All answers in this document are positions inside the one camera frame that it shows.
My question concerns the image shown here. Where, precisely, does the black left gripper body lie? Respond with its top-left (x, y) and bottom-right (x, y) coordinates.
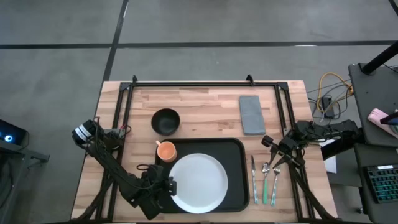
top-left (139, 166), bottom-right (170, 220)

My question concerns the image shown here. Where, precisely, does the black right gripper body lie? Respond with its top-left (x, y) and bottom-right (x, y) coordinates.
top-left (261, 134), bottom-right (305, 167)

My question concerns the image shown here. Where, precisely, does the white round plate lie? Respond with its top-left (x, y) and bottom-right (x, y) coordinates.
top-left (168, 152), bottom-right (229, 215)

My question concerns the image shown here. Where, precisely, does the orange cup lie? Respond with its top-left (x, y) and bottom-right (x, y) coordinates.
top-left (155, 140), bottom-right (178, 164)

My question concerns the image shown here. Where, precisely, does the grey napkin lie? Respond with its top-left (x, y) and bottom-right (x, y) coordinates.
top-left (238, 95), bottom-right (267, 136)

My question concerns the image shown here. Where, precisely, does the black bowl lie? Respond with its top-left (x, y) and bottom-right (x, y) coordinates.
top-left (150, 108), bottom-right (181, 136)

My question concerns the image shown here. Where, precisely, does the black serving tray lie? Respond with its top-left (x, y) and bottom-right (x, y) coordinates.
top-left (154, 137), bottom-right (251, 214)

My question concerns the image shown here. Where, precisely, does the silver table knife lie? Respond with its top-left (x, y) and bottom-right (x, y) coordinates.
top-left (251, 154), bottom-right (259, 205)

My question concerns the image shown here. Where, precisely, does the white paper sheet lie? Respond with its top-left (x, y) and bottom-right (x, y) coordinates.
top-left (319, 138), bottom-right (338, 174)

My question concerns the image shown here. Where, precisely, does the black power adapter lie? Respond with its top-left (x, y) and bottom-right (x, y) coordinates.
top-left (322, 95), bottom-right (335, 119)

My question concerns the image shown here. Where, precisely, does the dark grey desk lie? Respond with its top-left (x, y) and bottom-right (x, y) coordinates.
top-left (354, 142), bottom-right (398, 224)

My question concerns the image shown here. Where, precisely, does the pink object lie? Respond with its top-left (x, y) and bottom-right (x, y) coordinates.
top-left (367, 108), bottom-right (398, 138)

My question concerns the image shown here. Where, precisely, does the grey side table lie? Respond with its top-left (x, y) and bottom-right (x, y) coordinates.
top-left (348, 62), bottom-right (398, 147)

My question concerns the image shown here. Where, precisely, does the black keyboard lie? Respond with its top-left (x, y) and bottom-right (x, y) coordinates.
top-left (364, 164), bottom-right (398, 205)

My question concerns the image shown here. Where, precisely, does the black pole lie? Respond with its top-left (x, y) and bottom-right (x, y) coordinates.
top-left (361, 40), bottom-right (398, 75)

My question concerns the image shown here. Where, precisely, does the grey metal stand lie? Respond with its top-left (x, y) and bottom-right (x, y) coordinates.
top-left (0, 139), bottom-right (50, 223)

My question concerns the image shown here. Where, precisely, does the black device blue light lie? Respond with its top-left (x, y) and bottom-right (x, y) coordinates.
top-left (0, 119), bottom-right (29, 146)

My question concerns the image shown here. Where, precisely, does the green handled spoon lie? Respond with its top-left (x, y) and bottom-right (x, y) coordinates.
top-left (261, 162), bottom-right (271, 205)

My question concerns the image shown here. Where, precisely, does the teal handled fork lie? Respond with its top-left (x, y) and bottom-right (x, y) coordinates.
top-left (270, 166), bottom-right (282, 207)

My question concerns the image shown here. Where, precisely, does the yellow cable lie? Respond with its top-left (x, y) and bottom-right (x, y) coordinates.
top-left (316, 72), bottom-right (354, 114)

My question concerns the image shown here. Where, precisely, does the black table frame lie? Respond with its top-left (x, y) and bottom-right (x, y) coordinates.
top-left (71, 80), bottom-right (338, 223)

